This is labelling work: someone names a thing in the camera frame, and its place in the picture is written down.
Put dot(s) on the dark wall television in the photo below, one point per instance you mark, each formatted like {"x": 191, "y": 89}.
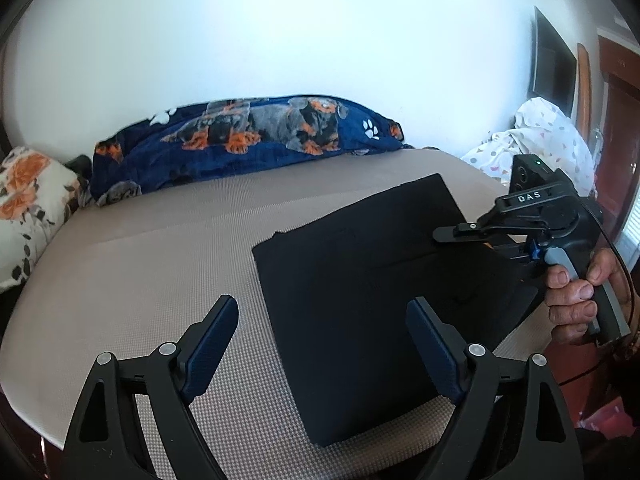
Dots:
{"x": 552, "y": 65}

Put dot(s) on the brown wooden door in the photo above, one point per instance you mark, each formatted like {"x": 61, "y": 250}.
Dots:
{"x": 620, "y": 125}

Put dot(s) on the white patterned duvet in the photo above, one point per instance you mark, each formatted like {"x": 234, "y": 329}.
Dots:
{"x": 545, "y": 130}

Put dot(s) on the floral orange white pillow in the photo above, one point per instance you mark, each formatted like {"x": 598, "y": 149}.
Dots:
{"x": 30, "y": 195}

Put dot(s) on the person's right hand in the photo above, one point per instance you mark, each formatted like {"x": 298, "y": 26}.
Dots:
{"x": 570, "y": 305}

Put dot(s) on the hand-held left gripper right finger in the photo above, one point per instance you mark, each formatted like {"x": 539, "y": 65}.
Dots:
{"x": 435, "y": 350}

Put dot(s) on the wooden plank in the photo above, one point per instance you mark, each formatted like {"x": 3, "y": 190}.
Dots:
{"x": 584, "y": 90}

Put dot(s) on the black pants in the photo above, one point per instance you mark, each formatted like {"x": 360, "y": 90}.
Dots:
{"x": 360, "y": 285}

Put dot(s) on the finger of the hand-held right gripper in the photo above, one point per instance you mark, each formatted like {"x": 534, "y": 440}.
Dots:
{"x": 510, "y": 252}
{"x": 470, "y": 230}

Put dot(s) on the blue dog print blanket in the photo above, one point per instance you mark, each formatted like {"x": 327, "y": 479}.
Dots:
{"x": 150, "y": 160}

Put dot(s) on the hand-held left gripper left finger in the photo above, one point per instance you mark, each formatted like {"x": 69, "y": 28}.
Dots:
{"x": 210, "y": 350}

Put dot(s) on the dark headboard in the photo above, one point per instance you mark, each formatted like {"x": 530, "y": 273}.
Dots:
{"x": 4, "y": 140}

